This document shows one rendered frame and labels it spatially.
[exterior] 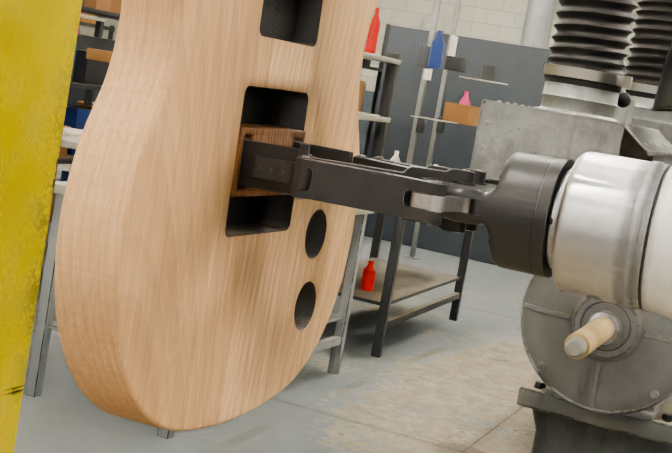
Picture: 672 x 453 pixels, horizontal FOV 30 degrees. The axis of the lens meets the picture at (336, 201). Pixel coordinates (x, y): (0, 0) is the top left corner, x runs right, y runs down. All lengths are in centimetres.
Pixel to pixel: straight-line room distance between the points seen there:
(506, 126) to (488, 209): 75
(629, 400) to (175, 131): 116
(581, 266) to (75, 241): 29
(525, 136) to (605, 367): 42
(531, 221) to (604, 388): 105
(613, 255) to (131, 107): 29
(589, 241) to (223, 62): 25
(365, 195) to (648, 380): 107
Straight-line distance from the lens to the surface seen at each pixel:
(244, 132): 82
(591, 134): 149
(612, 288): 76
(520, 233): 76
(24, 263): 201
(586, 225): 74
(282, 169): 80
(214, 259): 81
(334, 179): 77
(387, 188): 76
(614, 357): 178
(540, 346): 181
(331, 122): 95
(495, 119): 151
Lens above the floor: 152
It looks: 6 degrees down
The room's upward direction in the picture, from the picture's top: 10 degrees clockwise
